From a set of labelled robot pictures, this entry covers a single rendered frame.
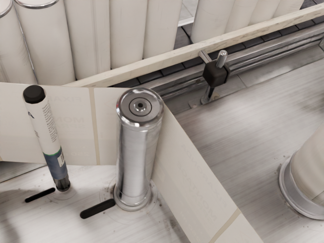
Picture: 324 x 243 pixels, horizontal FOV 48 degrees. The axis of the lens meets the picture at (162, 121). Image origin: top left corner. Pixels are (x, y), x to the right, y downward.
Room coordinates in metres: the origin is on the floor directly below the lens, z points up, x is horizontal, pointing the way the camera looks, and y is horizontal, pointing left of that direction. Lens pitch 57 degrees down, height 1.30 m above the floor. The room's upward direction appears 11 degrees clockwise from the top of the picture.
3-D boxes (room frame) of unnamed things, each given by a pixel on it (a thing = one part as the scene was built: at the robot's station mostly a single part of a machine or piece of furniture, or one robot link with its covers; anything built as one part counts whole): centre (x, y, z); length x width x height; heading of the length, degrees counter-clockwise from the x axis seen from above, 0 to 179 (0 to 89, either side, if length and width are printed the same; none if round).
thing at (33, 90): (0.15, 0.10, 0.97); 0.02 x 0.02 x 0.19
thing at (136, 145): (0.16, 0.02, 0.97); 0.05 x 0.05 x 0.19
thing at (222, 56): (0.35, -0.06, 0.89); 0.03 x 0.03 x 0.12; 37
